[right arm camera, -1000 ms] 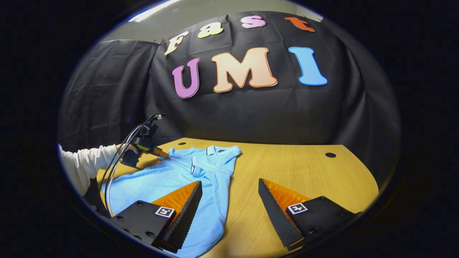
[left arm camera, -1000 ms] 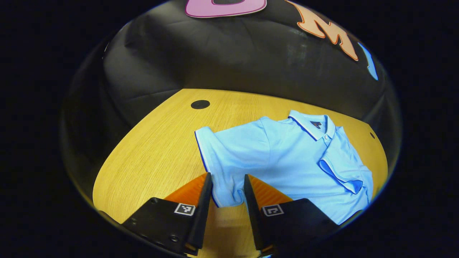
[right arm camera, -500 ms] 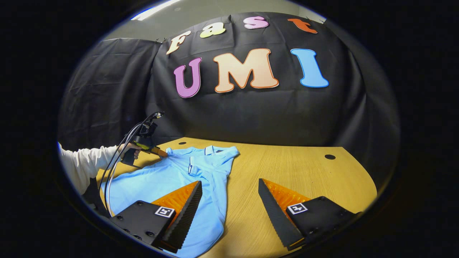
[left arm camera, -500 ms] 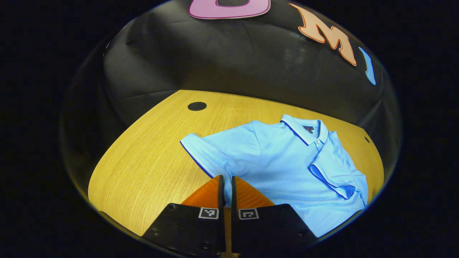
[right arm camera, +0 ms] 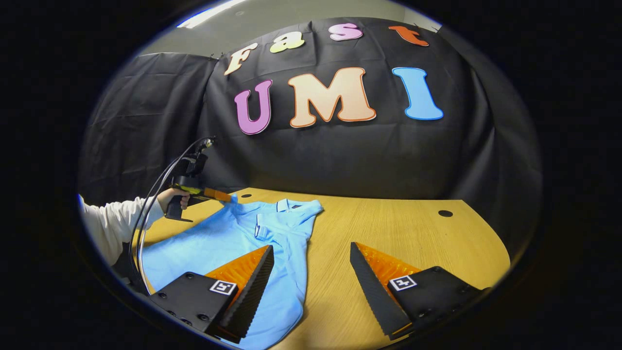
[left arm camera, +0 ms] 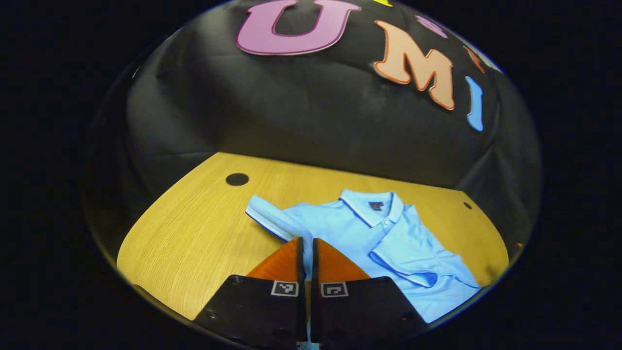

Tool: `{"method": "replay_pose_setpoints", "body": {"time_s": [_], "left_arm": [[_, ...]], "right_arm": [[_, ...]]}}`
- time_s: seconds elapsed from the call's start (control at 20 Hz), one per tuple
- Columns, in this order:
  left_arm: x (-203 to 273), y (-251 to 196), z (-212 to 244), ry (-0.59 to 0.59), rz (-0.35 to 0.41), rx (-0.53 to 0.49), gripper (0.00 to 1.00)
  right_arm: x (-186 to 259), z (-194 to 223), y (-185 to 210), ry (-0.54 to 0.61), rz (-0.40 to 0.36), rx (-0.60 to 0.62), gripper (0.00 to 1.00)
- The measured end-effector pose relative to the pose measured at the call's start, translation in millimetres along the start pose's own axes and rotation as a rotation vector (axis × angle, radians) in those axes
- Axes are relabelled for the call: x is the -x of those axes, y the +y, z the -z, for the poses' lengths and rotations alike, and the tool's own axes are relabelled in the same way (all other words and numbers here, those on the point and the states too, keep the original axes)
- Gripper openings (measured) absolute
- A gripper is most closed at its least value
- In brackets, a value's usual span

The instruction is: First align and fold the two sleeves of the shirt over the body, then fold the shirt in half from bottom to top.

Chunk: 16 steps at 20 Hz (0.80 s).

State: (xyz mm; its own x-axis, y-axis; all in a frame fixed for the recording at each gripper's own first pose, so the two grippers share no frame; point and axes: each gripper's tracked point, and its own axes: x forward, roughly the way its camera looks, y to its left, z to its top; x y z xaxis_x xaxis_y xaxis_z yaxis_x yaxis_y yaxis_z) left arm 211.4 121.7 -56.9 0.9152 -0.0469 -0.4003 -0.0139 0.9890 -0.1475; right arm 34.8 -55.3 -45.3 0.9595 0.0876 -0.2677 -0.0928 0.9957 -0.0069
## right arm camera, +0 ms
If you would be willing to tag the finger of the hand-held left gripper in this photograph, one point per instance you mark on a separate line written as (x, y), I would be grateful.
(216, 195)

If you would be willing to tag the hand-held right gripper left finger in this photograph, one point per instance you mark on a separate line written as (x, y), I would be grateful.
(252, 291)

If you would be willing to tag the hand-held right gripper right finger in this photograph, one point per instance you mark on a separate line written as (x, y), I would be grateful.
(374, 291)

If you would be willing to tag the black backdrop cloth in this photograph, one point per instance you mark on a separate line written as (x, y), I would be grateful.
(340, 155)

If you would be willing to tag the light blue T-shirt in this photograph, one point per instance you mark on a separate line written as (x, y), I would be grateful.
(218, 243)

